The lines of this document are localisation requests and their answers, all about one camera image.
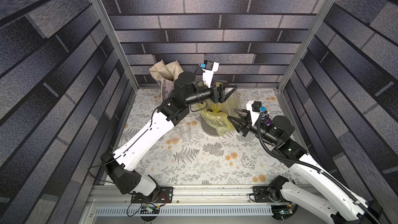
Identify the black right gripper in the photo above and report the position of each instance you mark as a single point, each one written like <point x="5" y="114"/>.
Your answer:
<point x="246" y="125"/>

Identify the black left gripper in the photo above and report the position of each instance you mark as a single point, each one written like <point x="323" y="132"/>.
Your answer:
<point x="219" y="97"/>

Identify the yellow plastic trash bag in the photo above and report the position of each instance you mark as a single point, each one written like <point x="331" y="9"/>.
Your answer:
<point x="213" y="115"/>

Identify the small clear bean jar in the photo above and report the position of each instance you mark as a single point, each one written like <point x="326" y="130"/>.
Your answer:
<point x="186" y="133"/>

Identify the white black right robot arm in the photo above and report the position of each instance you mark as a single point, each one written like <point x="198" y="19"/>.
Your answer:
<point x="338" y="204"/>

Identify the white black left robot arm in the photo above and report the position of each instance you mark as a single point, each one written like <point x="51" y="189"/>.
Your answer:
<point x="120" y="164"/>

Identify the purple packet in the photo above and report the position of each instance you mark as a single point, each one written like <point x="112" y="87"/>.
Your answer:
<point x="266" y="119"/>

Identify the grey trash bin base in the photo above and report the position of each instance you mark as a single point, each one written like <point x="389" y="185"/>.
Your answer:
<point x="207" y="129"/>

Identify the beige printed tote bag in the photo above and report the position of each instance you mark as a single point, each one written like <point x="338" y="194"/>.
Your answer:
<point x="165" y="75"/>

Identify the green circuit board right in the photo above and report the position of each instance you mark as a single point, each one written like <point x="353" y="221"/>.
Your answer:
<point x="281" y="210"/>

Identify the green circuit board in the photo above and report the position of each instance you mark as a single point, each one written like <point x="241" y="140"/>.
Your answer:
<point x="281" y="210"/>
<point x="148" y="210"/>

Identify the green circuit board left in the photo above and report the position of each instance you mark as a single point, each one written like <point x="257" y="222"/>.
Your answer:
<point x="148" y="210"/>

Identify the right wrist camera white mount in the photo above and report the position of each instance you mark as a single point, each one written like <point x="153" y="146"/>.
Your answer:
<point x="255" y="108"/>

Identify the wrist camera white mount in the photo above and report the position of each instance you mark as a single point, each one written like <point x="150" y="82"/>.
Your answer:
<point x="208" y="68"/>
<point x="255" y="108"/>

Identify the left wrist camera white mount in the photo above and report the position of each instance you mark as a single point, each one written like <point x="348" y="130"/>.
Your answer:
<point x="208" y="68"/>

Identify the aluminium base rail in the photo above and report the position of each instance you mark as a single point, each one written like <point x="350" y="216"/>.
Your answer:
<point x="184" y="200"/>

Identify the aluminium frame post right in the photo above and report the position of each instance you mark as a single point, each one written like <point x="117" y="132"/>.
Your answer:
<point x="322" y="13"/>

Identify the aluminium frame post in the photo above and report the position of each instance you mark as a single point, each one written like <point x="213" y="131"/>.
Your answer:
<point x="110" y="31"/>
<point x="322" y="13"/>

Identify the aluminium frame post left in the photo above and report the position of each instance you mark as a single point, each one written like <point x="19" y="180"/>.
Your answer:
<point x="110" y="31"/>

